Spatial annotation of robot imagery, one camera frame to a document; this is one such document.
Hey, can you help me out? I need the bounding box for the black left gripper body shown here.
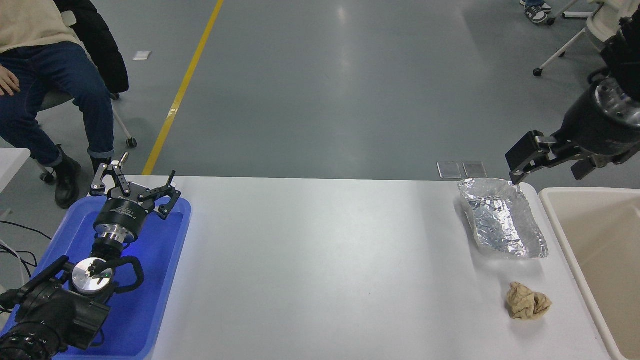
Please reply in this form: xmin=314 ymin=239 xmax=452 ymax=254
xmin=94 ymin=191 xmax=152 ymax=235

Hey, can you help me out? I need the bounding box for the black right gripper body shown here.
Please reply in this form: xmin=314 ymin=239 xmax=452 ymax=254
xmin=552 ymin=85 xmax=640 ymax=163

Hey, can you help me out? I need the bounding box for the foil plate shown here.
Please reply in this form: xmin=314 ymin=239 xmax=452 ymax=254
xmin=458 ymin=178 xmax=549 ymax=259

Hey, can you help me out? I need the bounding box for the large pale dustbin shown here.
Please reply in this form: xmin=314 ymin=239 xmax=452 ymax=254
xmin=539 ymin=187 xmax=640 ymax=360

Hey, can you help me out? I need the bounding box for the person's right hand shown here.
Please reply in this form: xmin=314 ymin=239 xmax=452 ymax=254
xmin=0 ymin=67 xmax=21 ymax=97

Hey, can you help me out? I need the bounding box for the blue plastic tray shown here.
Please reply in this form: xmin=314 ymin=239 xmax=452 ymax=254
xmin=0 ymin=195 xmax=193 ymax=360

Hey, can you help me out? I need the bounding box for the white rolling office chair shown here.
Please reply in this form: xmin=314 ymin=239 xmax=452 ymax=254
xmin=532 ymin=0 xmax=626 ymax=77

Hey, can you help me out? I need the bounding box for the white chair base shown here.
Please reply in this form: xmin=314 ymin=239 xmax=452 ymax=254
xmin=546 ymin=0 xmax=596 ymax=27

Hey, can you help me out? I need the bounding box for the person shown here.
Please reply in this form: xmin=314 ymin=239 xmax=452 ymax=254
xmin=0 ymin=0 xmax=115 ymax=210

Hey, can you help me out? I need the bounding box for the black jacket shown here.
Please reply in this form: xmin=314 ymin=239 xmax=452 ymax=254
xmin=54 ymin=0 xmax=130 ymax=96

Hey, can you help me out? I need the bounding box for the crumpled tan paper ball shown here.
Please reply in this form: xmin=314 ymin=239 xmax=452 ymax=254
xmin=505 ymin=281 xmax=553 ymax=321

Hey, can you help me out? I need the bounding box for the thin black cable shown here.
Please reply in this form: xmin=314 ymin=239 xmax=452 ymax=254
xmin=0 ymin=220 xmax=53 ymax=241

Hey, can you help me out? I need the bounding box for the looped black cable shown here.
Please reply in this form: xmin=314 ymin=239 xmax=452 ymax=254
xmin=0 ymin=244 xmax=39 ymax=269

